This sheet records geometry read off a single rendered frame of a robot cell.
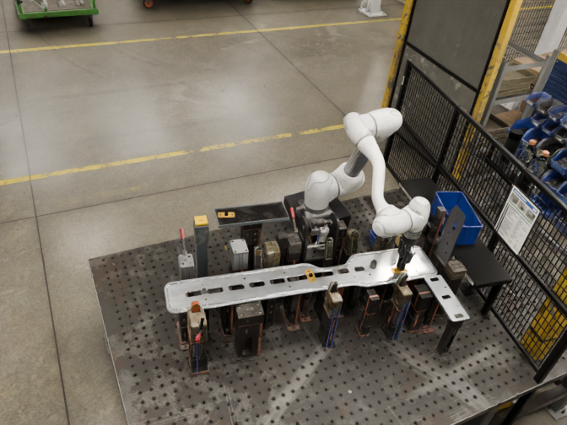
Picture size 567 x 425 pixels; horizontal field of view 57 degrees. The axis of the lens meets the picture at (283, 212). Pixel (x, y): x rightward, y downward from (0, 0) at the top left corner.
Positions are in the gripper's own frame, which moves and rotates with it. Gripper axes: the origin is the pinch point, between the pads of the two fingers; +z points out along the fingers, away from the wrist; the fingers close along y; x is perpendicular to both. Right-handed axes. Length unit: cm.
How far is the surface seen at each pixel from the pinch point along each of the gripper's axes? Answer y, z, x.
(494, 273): 14.4, 1.9, 46.3
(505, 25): -164, -57, 151
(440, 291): 17.5, 4.7, 14.0
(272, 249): -19, -4, -63
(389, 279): 5.0, 4.6, -8.0
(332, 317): 16.5, 11.8, -41.9
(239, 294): 0, 4, -84
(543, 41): -310, 19, 332
